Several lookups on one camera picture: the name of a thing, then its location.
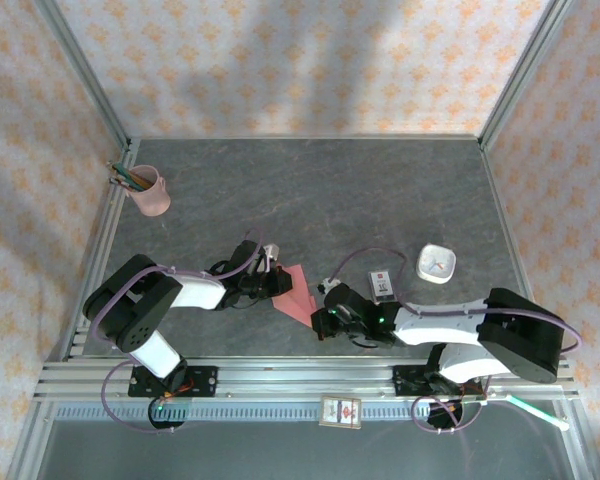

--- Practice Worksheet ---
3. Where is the pink square paper sheet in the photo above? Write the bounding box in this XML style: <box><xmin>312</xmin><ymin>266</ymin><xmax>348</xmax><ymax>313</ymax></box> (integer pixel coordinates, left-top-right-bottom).
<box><xmin>272</xmin><ymin>263</ymin><xmax>317</xmax><ymax>324</ymax></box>

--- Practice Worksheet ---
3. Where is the small black box white label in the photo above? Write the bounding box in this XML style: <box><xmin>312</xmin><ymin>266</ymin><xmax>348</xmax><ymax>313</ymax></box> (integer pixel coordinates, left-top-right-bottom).
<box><xmin>368</xmin><ymin>269</ymin><xmax>398</xmax><ymax>304</ymax></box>

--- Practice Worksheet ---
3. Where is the pink cup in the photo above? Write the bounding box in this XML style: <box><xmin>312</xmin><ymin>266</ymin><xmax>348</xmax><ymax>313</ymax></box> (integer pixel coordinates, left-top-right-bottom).
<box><xmin>128</xmin><ymin>164</ymin><xmax>172</xmax><ymax>217</ymax></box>

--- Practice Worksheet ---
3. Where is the green pencil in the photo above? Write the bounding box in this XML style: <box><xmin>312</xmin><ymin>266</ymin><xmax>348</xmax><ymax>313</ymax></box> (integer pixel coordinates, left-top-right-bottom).
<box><xmin>110</xmin><ymin>162</ymin><xmax>145</xmax><ymax>192</ymax></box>

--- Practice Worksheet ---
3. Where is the green white plastic stick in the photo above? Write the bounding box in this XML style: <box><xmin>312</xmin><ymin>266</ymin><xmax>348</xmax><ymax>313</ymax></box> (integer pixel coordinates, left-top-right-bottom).
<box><xmin>505</xmin><ymin>393</ymin><xmax>571</xmax><ymax>432</ymax></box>

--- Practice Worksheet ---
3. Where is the wide aluminium mounting rail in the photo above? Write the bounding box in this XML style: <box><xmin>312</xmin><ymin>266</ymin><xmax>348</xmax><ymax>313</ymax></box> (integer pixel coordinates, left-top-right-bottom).
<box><xmin>33</xmin><ymin>355</ymin><xmax>580</xmax><ymax>402</ymax></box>

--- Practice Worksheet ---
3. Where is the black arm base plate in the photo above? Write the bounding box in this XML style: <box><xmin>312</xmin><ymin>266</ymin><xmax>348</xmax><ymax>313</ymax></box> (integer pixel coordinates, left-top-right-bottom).
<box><xmin>390</xmin><ymin>363</ymin><xmax>483</xmax><ymax>399</ymax></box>
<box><xmin>127</xmin><ymin>364</ymin><xmax>219</xmax><ymax>399</ymax></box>

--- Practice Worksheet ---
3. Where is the grey slotted cable duct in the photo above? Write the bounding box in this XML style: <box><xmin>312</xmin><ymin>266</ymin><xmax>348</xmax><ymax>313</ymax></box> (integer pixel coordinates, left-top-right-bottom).
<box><xmin>53</xmin><ymin>402</ymin><xmax>484</xmax><ymax>422</ymax></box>

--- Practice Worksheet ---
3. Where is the thin aluminium table edge rail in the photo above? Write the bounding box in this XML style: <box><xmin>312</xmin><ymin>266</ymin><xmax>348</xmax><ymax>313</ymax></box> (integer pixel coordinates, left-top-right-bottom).
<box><xmin>127</xmin><ymin>132</ymin><xmax>484</xmax><ymax>143</ymax></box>

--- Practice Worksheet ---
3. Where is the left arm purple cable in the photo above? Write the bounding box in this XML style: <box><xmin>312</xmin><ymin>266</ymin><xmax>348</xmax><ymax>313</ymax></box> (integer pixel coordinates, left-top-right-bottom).
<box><xmin>89</xmin><ymin>228</ymin><xmax>266</xmax><ymax>435</ymax></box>

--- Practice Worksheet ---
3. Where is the short aluminium frame post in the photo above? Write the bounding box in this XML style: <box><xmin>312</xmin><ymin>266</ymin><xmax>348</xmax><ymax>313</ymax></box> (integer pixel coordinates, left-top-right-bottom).
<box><xmin>7</xmin><ymin>399</ymin><xmax>56</xmax><ymax>480</ymax></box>
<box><xmin>559</xmin><ymin>399</ymin><xmax>600</xmax><ymax>480</ymax></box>

